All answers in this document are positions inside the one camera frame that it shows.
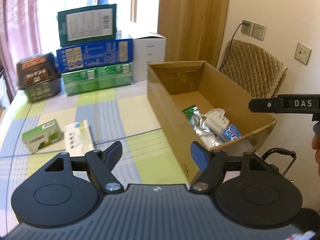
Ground green and silver pouch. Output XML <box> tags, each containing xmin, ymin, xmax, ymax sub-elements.
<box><xmin>182</xmin><ymin>104</ymin><xmax>225</xmax><ymax>149</ymax></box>

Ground white printed box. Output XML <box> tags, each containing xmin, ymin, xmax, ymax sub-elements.
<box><xmin>64</xmin><ymin>120</ymin><xmax>95</xmax><ymax>157</ymax></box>

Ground checked cloth desktop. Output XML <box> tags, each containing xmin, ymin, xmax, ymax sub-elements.
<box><xmin>0</xmin><ymin>79</ymin><xmax>200</xmax><ymax>189</ymax></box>

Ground wooden wardrobe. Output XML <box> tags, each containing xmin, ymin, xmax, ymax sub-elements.
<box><xmin>157</xmin><ymin>0</ymin><xmax>232</xmax><ymax>65</ymax></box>

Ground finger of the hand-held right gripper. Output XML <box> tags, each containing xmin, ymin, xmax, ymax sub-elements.
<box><xmin>249</xmin><ymin>97</ymin><xmax>285</xmax><ymax>114</ymax></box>

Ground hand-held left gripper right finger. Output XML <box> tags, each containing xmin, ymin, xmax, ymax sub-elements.
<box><xmin>189</xmin><ymin>141</ymin><xmax>288</xmax><ymax>194</ymax></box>

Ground beige door handle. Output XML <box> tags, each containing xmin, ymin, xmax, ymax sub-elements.
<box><xmin>130</xmin><ymin>0</ymin><xmax>138</xmax><ymax>23</ymax></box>

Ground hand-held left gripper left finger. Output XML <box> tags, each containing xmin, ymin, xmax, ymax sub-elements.
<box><xmin>32</xmin><ymin>141</ymin><xmax>125</xmax><ymax>195</ymax></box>

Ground white rounded case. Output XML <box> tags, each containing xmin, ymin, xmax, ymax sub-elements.
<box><xmin>200</xmin><ymin>108</ymin><xmax>230</xmax><ymax>132</ymax></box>

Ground small green and white box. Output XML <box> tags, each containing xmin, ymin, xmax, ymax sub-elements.
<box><xmin>21</xmin><ymin>119</ymin><xmax>65</xmax><ymax>153</ymax></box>

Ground beige wall socket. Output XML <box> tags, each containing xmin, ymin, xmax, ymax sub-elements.
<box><xmin>294</xmin><ymin>42</ymin><xmax>312</xmax><ymax>65</ymax></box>
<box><xmin>252</xmin><ymin>22</ymin><xmax>266</xmax><ymax>41</ymax></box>

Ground wall socket with plug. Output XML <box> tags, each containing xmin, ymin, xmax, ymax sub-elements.
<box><xmin>241</xmin><ymin>19</ymin><xmax>253</xmax><ymax>36</ymax></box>

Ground person's right hand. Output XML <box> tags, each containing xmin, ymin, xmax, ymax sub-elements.
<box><xmin>312</xmin><ymin>130</ymin><xmax>320</xmax><ymax>180</ymax></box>

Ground quilted beige chair cover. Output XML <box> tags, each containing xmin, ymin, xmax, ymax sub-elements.
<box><xmin>219</xmin><ymin>39</ymin><xmax>288</xmax><ymax>99</ymax></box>

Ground black printed box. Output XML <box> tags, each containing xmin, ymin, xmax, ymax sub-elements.
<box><xmin>16</xmin><ymin>52</ymin><xmax>62</xmax><ymax>102</ymax></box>

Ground green carton pack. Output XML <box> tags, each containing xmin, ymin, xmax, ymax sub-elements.
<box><xmin>61</xmin><ymin>62</ymin><xmax>133</xmax><ymax>96</ymax></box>

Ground large blue box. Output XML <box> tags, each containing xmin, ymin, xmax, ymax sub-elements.
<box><xmin>56</xmin><ymin>35</ymin><xmax>134</xmax><ymax>74</ymax></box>

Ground cardboard box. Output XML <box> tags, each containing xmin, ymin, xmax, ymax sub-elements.
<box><xmin>147</xmin><ymin>60</ymin><xmax>277</xmax><ymax>184</ymax></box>

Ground pink curtain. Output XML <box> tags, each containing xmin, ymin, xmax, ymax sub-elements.
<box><xmin>0</xmin><ymin>0</ymin><xmax>43</xmax><ymax>100</ymax></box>

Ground blue packet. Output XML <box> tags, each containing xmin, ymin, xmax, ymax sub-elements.
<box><xmin>220</xmin><ymin>124</ymin><xmax>244</xmax><ymax>143</ymax></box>

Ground black power cord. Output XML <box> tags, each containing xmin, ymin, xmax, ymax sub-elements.
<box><xmin>219</xmin><ymin>22</ymin><xmax>247</xmax><ymax>70</ymax></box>

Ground dark green box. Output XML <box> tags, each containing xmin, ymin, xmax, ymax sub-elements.
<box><xmin>57</xmin><ymin>4</ymin><xmax>118</xmax><ymax>47</ymax></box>

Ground tall white box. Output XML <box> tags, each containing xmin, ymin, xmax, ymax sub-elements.
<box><xmin>132</xmin><ymin>32</ymin><xmax>167</xmax><ymax>82</ymax></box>

